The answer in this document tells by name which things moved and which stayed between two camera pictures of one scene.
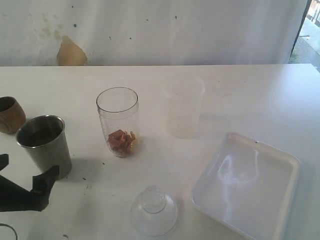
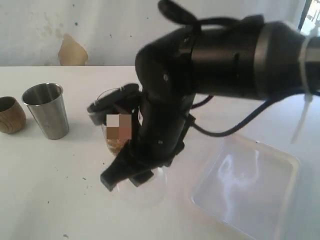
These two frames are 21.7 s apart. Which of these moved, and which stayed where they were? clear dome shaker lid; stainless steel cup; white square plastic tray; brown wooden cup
Moved: stainless steel cup; clear dome shaker lid
Stayed: brown wooden cup; white square plastic tray
